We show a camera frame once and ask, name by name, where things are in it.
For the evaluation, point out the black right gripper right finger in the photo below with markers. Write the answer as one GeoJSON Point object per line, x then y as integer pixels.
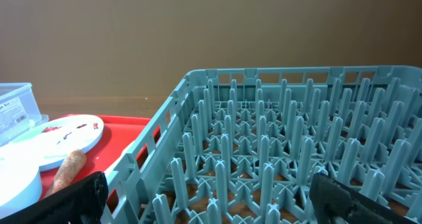
{"type": "Point", "coordinates": [332, 199]}

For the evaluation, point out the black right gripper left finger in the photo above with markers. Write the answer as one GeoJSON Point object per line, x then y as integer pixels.
{"type": "Point", "coordinates": [82, 202]}

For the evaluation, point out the orange carrot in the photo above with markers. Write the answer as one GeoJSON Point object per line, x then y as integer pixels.
{"type": "Point", "coordinates": [68, 170]}

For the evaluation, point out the light blue bowl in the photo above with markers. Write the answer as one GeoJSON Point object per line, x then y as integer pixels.
{"type": "Point", "coordinates": [21, 184]}

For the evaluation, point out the light blue plate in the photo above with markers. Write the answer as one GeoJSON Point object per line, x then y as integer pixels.
{"type": "Point", "coordinates": [50, 143]}

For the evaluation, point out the white plastic spoon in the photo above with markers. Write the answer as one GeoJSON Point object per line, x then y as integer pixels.
{"type": "Point", "coordinates": [113, 165]}

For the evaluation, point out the grey plastic dishwasher rack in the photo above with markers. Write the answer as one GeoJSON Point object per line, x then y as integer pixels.
{"type": "Point", "coordinates": [242, 145]}

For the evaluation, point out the clear plastic waste bin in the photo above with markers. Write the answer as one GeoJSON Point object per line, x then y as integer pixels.
{"type": "Point", "coordinates": [19, 110]}

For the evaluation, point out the red plastic tray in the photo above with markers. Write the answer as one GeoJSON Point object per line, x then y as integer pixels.
{"type": "Point", "coordinates": [118, 133]}

